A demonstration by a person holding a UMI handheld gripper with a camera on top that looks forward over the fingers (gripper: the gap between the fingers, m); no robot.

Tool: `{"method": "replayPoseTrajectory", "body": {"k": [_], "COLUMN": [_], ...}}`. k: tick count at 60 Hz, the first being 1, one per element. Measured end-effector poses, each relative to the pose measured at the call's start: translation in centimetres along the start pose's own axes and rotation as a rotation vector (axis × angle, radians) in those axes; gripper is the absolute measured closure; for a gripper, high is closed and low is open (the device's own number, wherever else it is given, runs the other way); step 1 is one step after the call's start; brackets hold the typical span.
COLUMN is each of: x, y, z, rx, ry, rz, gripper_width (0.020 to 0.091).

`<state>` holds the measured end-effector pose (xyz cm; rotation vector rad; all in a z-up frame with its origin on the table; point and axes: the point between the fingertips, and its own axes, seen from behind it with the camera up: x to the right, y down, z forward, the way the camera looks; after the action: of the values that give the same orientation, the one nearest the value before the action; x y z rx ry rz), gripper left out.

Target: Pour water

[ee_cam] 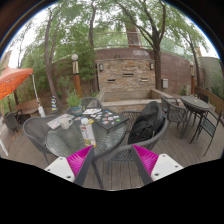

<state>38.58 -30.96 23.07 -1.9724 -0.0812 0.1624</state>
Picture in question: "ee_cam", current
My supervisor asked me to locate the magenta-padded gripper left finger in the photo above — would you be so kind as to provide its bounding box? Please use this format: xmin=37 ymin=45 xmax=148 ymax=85
xmin=44 ymin=144 xmax=97 ymax=187

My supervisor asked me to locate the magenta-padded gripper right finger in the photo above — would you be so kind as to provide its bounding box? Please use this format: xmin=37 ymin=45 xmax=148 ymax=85
xmin=130 ymin=144 xmax=184 ymax=186

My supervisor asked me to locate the clear plastic drink bottle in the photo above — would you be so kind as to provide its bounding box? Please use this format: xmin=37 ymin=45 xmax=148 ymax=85
xmin=79 ymin=117 xmax=98 ymax=148

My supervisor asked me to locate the black backpack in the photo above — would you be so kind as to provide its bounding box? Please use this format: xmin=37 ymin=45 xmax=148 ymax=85
xmin=127 ymin=100 xmax=166 ymax=145

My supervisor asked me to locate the silver laptop with stickers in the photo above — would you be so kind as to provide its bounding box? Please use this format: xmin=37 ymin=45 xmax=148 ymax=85
xmin=46 ymin=113 xmax=76 ymax=130

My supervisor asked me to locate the white sticker sheet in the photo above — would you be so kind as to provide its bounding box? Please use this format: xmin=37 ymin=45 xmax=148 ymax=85
xmin=82 ymin=107 xmax=103 ymax=116

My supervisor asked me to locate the black laptop with stickers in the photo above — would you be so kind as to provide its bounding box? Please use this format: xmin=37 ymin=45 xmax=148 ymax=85
xmin=87 ymin=109 xmax=130 ymax=130

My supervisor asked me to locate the group of dark patio chairs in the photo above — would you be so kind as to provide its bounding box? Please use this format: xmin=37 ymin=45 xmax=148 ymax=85
xmin=160 ymin=91 xmax=224 ymax=157

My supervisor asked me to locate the green plant in blue pot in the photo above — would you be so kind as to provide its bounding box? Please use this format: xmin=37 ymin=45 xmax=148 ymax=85
xmin=65 ymin=89 xmax=84 ymax=117

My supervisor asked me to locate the blue yellow striped cone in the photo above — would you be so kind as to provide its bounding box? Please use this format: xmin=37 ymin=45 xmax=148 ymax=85
xmin=50 ymin=95 xmax=60 ymax=112

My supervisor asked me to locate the white umbrella pole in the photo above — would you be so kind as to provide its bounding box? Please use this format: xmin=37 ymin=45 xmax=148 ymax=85
xmin=31 ymin=73 xmax=46 ymax=118

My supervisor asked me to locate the round dark patio table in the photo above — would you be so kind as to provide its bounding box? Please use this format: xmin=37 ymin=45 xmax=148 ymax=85
xmin=179 ymin=95 xmax=211 ymax=139

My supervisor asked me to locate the wooden bench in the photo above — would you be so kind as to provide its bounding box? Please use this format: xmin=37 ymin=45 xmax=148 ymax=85
xmin=14 ymin=98 xmax=40 ymax=116

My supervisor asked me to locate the dark patio chair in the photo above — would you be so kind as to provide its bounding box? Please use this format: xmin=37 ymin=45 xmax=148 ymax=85
xmin=3 ymin=111 xmax=23 ymax=134

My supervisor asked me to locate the tree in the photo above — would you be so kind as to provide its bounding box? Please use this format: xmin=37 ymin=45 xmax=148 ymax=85
xmin=113 ymin=0 xmax=188 ymax=92
xmin=19 ymin=1 xmax=98 ymax=109

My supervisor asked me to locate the orange patio umbrella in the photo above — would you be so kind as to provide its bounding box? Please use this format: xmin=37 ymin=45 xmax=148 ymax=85
xmin=0 ymin=65 xmax=34 ymax=101

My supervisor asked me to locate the wooden lamp post with globe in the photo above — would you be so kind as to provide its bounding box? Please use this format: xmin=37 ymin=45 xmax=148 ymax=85
xmin=70 ymin=53 xmax=83 ymax=98

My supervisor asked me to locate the slim wooden lamp post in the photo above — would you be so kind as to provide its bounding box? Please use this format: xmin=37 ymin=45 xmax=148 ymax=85
xmin=189 ymin=61 xmax=196 ymax=95

